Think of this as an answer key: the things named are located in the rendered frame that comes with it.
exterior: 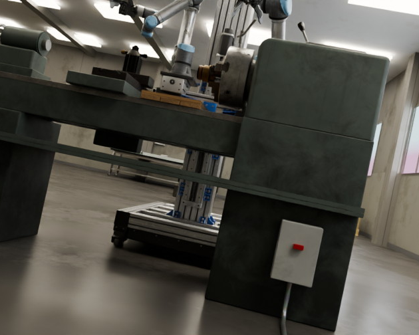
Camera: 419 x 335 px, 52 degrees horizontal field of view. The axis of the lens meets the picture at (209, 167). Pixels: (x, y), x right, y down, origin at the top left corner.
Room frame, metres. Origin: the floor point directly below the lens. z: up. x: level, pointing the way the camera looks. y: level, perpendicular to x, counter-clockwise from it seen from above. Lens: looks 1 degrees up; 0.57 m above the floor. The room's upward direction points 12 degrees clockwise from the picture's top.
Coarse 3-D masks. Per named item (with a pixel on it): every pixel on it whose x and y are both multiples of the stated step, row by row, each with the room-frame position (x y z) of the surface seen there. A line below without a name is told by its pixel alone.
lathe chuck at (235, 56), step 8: (232, 48) 2.14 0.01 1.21; (240, 48) 2.15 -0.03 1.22; (232, 56) 2.09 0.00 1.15; (240, 56) 2.09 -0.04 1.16; (232, 64) 2.07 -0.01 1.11; (240, 64) 2.07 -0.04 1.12; (224, 72) 2.08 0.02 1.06; (232, 72) 2.07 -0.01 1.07; (224, 80) 2.08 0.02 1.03; (232, 80) 2.08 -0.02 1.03; (224, 88) 2.10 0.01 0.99; (232, 88) 2.09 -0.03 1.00; (224, 96) 2.13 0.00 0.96; (232, 96) 2.12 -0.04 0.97; (224, 104) 2.18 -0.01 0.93; (232, 104) 2.16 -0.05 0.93
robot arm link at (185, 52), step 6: (180, 48) 2.84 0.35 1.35; (186, 48) 2.84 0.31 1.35; (192, 48) 2.86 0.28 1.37; (174, 54) 2.94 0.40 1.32; (180, 54) 2.84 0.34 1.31; (186, 54) 2.84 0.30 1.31; (192, 54) 2.87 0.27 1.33; (174, 60) 2.88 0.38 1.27; (180, 60) 2.84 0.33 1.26; (186, 60) 2.84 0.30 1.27
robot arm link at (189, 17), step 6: (192, 6) 2.97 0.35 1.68; (198, 6) 3.00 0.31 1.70; (186, 12) 2.99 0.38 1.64; (192, 12) 2.99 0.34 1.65; (198, 12) 3.02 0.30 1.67; (186, 18) 2.98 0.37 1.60; (192, 18) 2.99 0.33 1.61; (186, 24) 2.98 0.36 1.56; (192, 24) 3.00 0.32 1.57; (180, 30) 3.01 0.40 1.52; (186, 30) 2.98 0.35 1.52; (192, 30) 3.02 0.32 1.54; (180, 36) 2.99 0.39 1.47; (186, 36) 2.98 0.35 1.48; (180, 42) 2.99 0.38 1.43; (186, 42) 2.99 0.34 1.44; (174, 48) 3.00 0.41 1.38
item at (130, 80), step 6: (96, 72) 2.12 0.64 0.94; (102, 72) 2.11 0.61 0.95; (108, 72) 2.11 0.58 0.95; (114, 72) 2.11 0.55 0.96; (120, 72) 2.10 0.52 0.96; (126, 72) 2.10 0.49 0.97; (120, 78) 2.10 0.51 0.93; (126, 78) 2.11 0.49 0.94; (132, 78) 2.19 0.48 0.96; (132, 84) 2.20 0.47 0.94; (138, 84) 2.29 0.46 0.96; (138, 90) 2.31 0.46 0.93
